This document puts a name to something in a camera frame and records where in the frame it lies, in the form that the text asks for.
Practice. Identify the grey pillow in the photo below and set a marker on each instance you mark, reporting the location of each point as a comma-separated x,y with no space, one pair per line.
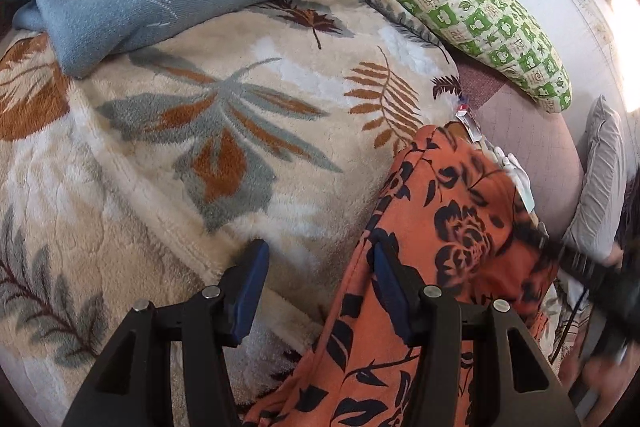
600,177

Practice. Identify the orange floral shirt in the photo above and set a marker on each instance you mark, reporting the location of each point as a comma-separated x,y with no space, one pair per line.
450,227

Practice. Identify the leaf print blanket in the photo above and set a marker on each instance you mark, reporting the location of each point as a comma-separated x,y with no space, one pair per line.
150,167

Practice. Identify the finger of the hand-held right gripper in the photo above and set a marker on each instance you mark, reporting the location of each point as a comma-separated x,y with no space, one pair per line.
565,257

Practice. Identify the green checkered pillow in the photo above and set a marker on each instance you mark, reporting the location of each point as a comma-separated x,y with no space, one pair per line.
440,2

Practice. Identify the pink mattress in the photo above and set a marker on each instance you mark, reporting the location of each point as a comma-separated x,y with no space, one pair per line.
535,132

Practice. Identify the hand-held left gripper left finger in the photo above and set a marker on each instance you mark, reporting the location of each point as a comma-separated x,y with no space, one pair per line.
250,289

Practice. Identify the small flat packet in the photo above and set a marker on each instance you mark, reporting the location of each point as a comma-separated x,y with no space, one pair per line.
467,119

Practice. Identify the person's right forearm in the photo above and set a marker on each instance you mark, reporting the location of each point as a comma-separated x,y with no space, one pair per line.
612,382

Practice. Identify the white and mint socks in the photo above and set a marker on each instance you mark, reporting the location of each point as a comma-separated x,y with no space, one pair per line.
517,177

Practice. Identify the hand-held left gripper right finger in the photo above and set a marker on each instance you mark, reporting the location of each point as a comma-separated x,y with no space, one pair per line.
392,294

